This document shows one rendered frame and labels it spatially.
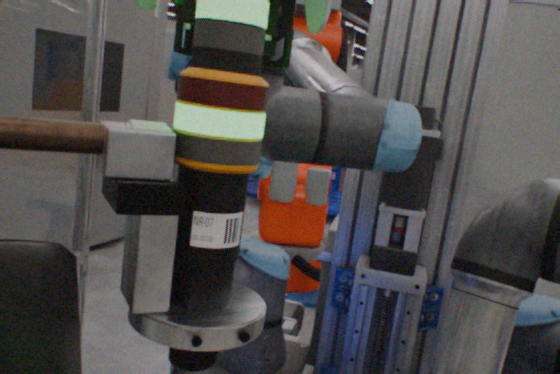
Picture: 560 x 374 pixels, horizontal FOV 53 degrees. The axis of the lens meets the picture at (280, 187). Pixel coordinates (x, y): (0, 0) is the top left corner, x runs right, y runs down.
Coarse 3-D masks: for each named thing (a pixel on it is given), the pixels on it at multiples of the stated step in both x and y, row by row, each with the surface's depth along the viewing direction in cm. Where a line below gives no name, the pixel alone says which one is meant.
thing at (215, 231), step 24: (192, 192) 26; (216, 192) 26; (240, 192) 27; (192, 216) 27; (216, 216) 26; (240, 216) 27; (192, 240) 27; (216, 240) 27; (240, 240) 28; (192, 264) 27; (216, 264) 27; (192, 288) 27; (216, 288) 27; (168, 360) 29; (192, 360) 28; (216, 360) 30
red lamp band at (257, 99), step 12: (180, 84) 26; (192, 84) 25; (204, 84) 25; (216, 84) 25; (228, 84) 25; (240, 84) 25; (180, 96) 26; (192, 96) 25; (204, 96) 25; (216, 96) 25; (228, 96) 25; (240, 96) 25; (252, 96) 26; (264, 96) 26; (240, 108) 25; (252, 108) 26; (264, 108) 27
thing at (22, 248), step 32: (0, 256) 38; (32, 256) 39; (64, 256) 41; (0, 288) 36; (32, 288) 38; (64, 288) 39; (0, 320) 35; (32, 320) 36; (64, 320) 38; (0, 352) 34; (32, 352) 35; (64, 352) 36
